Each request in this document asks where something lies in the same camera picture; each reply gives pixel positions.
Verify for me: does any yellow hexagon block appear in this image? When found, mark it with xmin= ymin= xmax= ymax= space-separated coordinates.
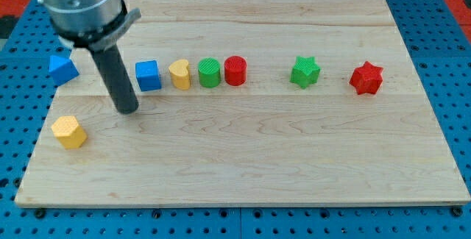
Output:
xmin=51 ymin=115 xmax=88 ymax=149

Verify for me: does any green star block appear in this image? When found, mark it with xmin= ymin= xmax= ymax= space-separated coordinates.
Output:
xmin=290 ymin=56 xmax=321 ymax=89

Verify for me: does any red star block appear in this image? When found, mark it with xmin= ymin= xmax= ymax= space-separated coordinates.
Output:
xmin=349 ymin=61 xmax=383 ymax=95

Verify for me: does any red cylinder block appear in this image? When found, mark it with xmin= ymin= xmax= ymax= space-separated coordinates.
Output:
xmin=224 ymin=55 xmax=247 ymax=86

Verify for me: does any green cylinder block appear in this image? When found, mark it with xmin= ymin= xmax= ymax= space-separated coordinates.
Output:
xmin=198 ymin=57 xmax=221 ymax=88

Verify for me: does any blue triangle block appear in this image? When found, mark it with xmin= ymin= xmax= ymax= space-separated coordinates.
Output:
xmin=49 ymin=55 xmax=79 ymax=86

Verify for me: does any wooden board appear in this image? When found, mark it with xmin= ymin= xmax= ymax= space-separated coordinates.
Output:
xmin=15 ymin=0 xmax=470 ymax=208

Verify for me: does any blue cube block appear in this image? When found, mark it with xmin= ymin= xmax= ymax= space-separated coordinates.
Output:
xmin=135 ymin=60 xmax=162 ymax=91

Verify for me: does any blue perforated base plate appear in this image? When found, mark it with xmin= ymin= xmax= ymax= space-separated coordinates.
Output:
xmin=1 ymin=0 xmax=470 ymax=238

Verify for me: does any yellow heart block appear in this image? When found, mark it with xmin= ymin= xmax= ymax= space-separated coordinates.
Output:
xmin=169 ymin=59 xmax=191 ymax=90

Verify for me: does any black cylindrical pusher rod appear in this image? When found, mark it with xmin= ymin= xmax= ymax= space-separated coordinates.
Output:
xmin=91 ymin=45 xmax=139 ymax=114

